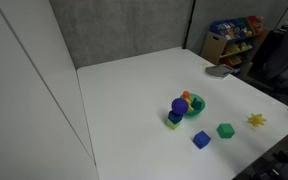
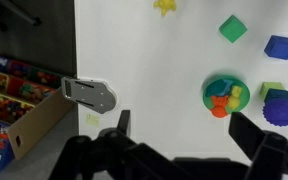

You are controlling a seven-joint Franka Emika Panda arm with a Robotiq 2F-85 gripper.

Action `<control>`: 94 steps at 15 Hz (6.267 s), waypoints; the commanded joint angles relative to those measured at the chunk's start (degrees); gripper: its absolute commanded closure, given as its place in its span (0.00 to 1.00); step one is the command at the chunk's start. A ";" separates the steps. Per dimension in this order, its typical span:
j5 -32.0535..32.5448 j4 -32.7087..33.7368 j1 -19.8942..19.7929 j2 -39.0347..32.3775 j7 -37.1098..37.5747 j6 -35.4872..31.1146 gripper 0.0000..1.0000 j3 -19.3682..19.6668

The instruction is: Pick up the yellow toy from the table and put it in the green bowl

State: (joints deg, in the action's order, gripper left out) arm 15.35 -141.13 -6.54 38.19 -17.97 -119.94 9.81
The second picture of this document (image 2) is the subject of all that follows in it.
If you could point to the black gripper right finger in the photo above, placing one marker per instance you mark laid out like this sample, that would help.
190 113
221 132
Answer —
250 135

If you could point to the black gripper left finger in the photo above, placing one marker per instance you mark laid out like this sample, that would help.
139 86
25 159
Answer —
124 121

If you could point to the yellow star toy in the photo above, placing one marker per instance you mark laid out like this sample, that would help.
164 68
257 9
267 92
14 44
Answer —
164 4

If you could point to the green bowl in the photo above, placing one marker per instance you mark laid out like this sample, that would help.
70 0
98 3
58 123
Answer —
243 96

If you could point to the orange toy figure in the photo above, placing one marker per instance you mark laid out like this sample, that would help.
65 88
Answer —
219 108

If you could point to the teal toy piece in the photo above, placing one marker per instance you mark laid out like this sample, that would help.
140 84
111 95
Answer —
219 87

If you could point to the wooden toy shelf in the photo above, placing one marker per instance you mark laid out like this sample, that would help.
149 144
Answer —
37 125

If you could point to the green toy bin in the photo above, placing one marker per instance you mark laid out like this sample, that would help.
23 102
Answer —
45 77

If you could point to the red toy bin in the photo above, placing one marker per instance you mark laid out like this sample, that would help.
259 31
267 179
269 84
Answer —
19 68

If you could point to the yellow sticky note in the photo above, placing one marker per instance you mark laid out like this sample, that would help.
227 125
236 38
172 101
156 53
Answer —
92 119

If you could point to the purple spiky ball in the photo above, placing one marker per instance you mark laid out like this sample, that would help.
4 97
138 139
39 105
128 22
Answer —
280 113

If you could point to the grey metal clamp plate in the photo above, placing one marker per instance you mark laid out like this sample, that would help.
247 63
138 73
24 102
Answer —
92 95

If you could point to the dark blue block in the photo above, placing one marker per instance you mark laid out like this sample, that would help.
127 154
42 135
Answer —
278 95

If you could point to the light green block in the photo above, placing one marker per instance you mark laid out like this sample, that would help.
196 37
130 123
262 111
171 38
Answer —
266 87

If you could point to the blue cube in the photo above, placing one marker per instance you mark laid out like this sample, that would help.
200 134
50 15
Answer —
280 47

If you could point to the green cube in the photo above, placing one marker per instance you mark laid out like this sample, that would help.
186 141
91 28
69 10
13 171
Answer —
232 28

